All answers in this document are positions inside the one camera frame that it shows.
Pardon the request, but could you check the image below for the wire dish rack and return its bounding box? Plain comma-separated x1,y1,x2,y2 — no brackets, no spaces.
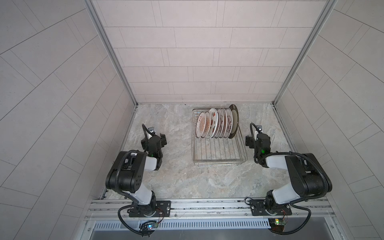
191,108,248,166

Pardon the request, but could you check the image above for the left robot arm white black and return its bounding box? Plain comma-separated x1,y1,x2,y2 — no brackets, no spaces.
105,134,167,217

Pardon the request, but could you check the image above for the watermelon pattern plate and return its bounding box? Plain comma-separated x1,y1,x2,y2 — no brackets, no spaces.
224,108,233,138

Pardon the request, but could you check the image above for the red rimmed plate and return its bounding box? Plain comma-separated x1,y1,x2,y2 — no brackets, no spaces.
201,112,211,138
214,108,224,139

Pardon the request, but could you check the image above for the aluminium mounting rail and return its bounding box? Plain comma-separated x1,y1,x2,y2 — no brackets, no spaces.
85,196,335,221

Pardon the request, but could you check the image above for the ventilation grille strip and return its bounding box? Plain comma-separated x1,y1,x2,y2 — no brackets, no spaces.
94,219,271,231

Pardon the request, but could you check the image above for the left circuit board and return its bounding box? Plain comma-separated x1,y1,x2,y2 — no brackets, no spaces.
140,221,159,232

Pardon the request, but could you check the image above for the circuit board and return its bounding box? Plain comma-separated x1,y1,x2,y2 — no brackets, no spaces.
140,221,159,232
268,219,287,234

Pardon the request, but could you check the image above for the sunburst plate front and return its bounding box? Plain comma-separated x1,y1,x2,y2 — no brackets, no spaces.
196,112,206,138

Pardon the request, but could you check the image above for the red characters white plate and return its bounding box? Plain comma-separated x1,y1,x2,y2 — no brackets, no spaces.
219,108,227,138

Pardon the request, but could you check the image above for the right circuit board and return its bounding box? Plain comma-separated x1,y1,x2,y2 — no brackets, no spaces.
268,219,287,234

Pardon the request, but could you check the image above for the sunburst plate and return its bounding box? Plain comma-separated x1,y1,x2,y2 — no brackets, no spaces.
196,112,206,138
206,108,218,139

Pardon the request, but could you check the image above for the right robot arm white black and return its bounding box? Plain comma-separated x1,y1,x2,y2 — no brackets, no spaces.
246,133,333,215

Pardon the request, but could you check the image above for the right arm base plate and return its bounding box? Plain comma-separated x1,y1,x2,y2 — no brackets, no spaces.
245,198,292,216

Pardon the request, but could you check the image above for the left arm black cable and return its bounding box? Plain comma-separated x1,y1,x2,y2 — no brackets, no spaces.
116,203,151,237

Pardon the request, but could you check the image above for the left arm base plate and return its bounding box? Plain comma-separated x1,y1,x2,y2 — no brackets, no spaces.
127,201,172,218

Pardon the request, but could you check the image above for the dark rimmed cream plate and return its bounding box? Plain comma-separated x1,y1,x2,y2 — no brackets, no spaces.
229,104,239,139

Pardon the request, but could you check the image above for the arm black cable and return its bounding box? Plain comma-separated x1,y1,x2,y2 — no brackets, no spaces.
268,203,312,235
116,203,151,237

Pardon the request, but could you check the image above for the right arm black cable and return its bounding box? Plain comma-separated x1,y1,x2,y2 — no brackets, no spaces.
268,203,312,235

